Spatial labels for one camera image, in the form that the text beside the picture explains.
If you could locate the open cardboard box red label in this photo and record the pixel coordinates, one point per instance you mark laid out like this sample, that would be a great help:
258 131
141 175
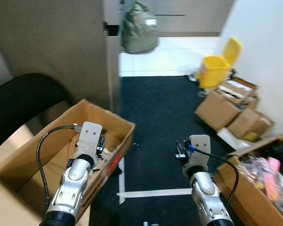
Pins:
118 155

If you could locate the small open cardboard box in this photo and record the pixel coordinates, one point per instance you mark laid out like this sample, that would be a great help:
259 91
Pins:
236 89

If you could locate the closed brown cardboard box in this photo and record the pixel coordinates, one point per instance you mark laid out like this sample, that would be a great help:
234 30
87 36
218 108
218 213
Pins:
217 110

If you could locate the brown cardboard box yellow sticker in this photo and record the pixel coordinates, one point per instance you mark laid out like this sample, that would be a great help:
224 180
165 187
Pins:
247 123

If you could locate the pink flat packet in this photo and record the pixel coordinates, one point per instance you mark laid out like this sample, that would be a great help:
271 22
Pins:
273 179

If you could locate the white flat foam piece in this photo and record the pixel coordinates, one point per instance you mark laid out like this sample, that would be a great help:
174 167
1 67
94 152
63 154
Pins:
231 138

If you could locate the black folding chair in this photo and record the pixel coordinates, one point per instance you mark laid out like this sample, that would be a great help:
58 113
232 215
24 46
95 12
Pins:
19 103

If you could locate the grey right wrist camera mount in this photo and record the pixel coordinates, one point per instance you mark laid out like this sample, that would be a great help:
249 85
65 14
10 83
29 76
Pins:
198 146

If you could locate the large cardboard box of clutter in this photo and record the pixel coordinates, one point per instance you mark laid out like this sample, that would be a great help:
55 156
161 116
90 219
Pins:
245 197

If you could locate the grey robot foot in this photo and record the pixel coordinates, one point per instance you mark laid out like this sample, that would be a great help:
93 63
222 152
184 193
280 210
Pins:
150 223

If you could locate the grey drawer cabinet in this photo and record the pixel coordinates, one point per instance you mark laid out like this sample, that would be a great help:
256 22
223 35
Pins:
198 16

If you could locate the green grey bag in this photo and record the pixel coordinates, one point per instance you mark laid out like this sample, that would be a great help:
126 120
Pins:
139 28

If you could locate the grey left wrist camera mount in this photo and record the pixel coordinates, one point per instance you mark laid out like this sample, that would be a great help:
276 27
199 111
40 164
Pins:
88 134

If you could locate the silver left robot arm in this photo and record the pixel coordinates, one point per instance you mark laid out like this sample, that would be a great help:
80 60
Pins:
73 188

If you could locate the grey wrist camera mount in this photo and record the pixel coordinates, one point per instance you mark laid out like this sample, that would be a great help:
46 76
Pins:
88 134
198 146

